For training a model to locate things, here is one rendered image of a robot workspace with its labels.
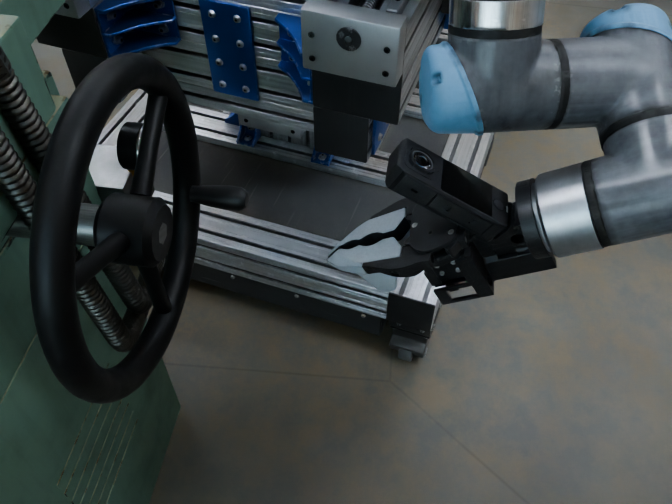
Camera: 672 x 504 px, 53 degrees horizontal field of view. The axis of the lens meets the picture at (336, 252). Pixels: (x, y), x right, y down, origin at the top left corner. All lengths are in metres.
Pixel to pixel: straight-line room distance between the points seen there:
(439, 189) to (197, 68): 0.74
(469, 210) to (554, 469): 0.88
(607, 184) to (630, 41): 0.12
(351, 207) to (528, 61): 0.89
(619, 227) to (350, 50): 0.47
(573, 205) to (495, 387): 0.90
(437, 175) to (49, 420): 0.57
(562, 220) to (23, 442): 0.63
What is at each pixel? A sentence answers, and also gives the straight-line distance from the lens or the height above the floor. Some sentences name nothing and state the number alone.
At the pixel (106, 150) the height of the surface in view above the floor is 0.62.
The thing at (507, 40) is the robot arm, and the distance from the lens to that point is 0.55.
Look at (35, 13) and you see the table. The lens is 0.79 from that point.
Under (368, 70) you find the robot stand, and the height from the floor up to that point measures 0.70.
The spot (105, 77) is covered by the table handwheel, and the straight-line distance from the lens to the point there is 0.51.
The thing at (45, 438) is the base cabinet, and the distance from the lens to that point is 0.91.
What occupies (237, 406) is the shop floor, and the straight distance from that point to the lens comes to 1.40.
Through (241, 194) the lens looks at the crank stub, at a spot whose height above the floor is 0.76.
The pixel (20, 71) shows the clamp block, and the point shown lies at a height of 0.93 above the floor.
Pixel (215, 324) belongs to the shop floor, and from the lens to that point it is 1.50.
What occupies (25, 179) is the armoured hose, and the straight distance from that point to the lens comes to 0.56.
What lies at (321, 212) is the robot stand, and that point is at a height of 0.21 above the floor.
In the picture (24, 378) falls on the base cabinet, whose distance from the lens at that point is 0.83.
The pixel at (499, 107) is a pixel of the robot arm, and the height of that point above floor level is 0.90.
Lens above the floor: 1.23
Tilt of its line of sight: 50 degrees down
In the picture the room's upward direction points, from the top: straight up
